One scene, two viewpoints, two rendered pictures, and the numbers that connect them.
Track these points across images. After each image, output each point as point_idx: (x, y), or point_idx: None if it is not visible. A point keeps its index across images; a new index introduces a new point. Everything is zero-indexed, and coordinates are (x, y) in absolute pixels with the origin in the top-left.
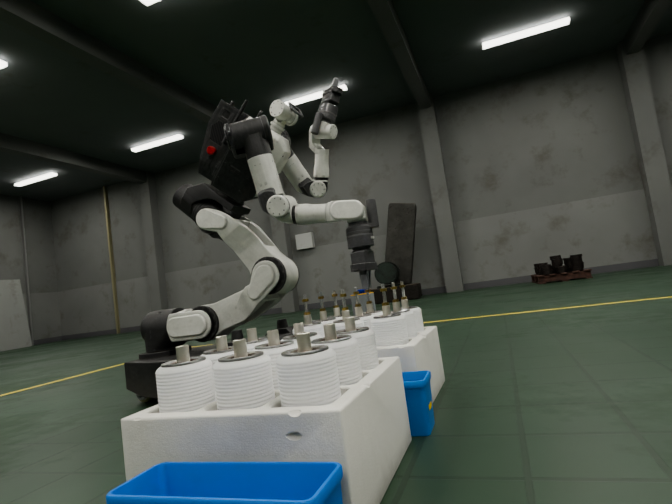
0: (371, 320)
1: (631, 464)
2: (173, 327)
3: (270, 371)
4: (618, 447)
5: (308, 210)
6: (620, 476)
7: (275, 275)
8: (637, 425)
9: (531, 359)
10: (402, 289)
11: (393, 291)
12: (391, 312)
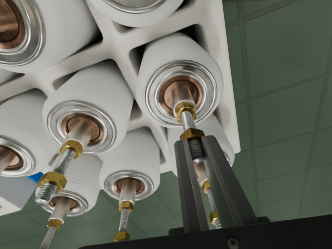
0: (37, 191)
1: (92, 216)
2: None
3: None
4: (105, 213)
5: None
6: (80, 216)
7: None
8: (133, 213)
9: (300, 148)
10: (212, 209)
11: (119, 229)
12: (105, 190)
